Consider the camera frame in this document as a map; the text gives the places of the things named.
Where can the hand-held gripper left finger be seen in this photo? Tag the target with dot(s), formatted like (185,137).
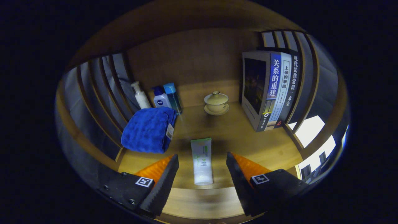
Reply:
(163,186)

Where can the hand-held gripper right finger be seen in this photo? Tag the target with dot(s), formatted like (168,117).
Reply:
(242,186)

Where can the white tube green label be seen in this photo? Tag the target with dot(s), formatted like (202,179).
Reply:
(202,168)

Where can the wooden countertop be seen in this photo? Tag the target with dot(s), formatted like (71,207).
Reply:
(242,140)

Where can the brown wooden cabinet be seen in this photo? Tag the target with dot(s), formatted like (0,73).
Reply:
(192,56)

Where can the folded blue towel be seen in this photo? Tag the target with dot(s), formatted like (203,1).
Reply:
(146,130)

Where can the beige saucer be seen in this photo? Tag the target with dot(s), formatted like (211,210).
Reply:
(216,114)

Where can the white bottle blue cap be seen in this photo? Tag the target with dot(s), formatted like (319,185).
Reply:
(161,101)

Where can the beige lidded teacup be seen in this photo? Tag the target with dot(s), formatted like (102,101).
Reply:
(216,104)

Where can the teal slim bottle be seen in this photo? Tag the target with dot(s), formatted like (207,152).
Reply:
(174,99)

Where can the white pump bottle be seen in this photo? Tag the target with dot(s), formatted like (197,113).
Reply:
(143,101)

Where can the pale grey spine book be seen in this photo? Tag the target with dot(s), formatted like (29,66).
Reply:
(284,90)

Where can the blue spine book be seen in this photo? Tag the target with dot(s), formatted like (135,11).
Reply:
(273,81)

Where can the black spine book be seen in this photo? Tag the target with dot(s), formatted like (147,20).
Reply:
(293,84)

